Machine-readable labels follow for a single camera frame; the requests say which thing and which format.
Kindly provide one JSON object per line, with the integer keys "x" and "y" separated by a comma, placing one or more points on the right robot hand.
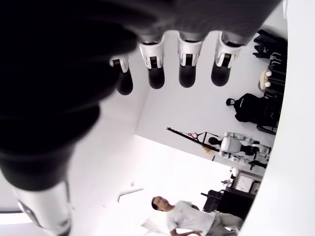
{"x": 49, "y": 73}

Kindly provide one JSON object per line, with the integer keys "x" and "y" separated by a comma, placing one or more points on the red carabiner hook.
{"x": 193, "y": 135}

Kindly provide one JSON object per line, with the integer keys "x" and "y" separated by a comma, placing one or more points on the small yellow object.
{"x": 208, "y": 150}

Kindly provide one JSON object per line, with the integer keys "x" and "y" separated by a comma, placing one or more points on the white humanoid robot on gantry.
{"x": 230, "y": 145}

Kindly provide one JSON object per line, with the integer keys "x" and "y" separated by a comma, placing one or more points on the standing man in white shirt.
{"x": 184, "y": 216}

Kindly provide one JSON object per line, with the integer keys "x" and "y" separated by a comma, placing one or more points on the beige round basket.
{"x": 265, "y": 78}

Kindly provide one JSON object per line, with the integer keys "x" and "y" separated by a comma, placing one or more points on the black bag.
{"x": 265, "y": 44}

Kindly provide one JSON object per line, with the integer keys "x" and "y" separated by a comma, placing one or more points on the black desk equipment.
{"x": 229, "y": 199}

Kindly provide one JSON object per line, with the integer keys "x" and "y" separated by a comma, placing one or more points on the black shelf rack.
{"x": 273, "y": 115}

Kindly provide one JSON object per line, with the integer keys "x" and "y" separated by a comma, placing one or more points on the black robot gantry frame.
{"x": 177, "y": 132}

